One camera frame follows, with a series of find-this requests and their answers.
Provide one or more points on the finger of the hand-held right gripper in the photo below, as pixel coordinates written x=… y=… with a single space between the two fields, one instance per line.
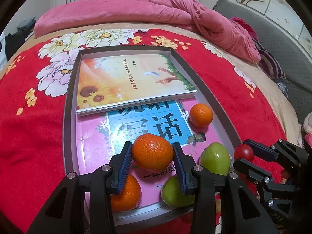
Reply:
x=251 y=170
x=263 y=151

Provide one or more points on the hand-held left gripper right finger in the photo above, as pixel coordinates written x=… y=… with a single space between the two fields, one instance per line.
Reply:
x=181 y=173

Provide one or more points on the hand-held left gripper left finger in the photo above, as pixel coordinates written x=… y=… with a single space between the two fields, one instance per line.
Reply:
x=123 y=170

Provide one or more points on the red cherry tomato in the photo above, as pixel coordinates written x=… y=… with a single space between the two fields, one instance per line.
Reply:
x=242 y=152

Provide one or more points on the green apple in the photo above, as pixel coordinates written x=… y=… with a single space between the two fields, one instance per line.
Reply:
x=214 y=158
x=171 y=192

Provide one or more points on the orange tangerine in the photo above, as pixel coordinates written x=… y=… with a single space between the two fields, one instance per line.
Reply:
x=153 y=151
x=201 y=115
x=129 y=195

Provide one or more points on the grey cardboard tray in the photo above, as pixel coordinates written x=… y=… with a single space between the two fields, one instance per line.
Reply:
x=71 y=97

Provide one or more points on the pink cover workbook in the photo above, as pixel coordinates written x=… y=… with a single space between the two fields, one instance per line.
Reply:
x=97 y=136

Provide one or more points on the pink patterned cloth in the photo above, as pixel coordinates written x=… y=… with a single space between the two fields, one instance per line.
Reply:
x=307 y=129

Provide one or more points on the beige bed sheet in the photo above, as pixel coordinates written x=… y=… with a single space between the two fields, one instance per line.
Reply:
x=273 y=97

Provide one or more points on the grey patterned cloth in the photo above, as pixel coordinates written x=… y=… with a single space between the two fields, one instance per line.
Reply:
x=282 y=87

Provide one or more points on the striped pillow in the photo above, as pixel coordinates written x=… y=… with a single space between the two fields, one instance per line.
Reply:
x=270 y=63

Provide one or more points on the sunflower cover book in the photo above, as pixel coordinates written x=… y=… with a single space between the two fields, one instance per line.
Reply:
x=121 y=78

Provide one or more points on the red floral blanket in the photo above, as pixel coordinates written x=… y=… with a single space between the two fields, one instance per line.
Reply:
x=31 y=139

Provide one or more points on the grey padded headboard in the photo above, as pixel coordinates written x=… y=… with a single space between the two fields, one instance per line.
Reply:
x=280 y=41

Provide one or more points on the dark red cloth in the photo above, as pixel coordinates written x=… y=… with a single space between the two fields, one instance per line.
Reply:
x=243 y=28

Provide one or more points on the pink quilt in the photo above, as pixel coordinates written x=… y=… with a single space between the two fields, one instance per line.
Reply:
x=109 y=9

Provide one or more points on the dark hanging clothing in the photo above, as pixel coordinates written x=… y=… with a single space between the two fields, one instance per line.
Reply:
x=14 y=45

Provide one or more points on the pile of folded jeans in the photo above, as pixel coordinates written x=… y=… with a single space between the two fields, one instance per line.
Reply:
x=26 y=25

